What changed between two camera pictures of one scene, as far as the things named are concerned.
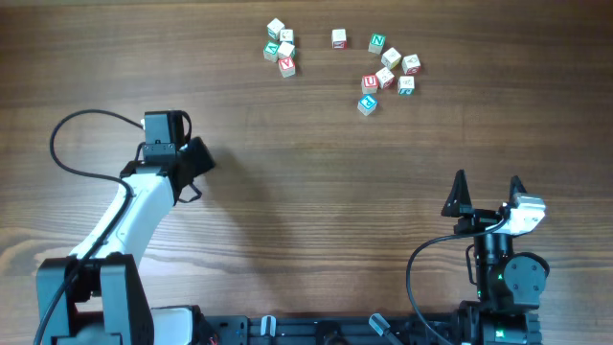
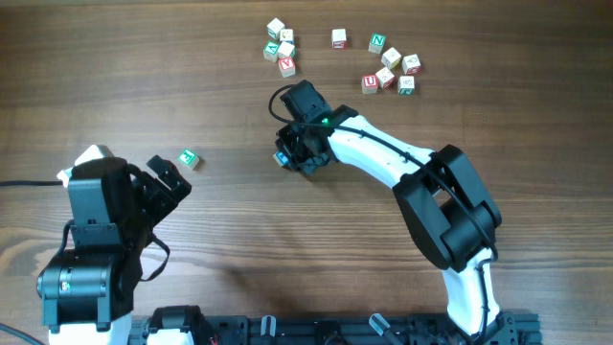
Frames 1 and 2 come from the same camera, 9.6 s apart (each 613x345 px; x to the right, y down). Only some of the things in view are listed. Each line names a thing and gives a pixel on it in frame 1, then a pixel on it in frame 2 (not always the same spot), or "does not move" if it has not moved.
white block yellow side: (391, 58) does not move
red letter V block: (286, 66) does not move
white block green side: (285, 50) does not move
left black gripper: (201, 158) → (160, 187)
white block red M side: (385, 78) does not move
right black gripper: (478, 218) → (306, 165)
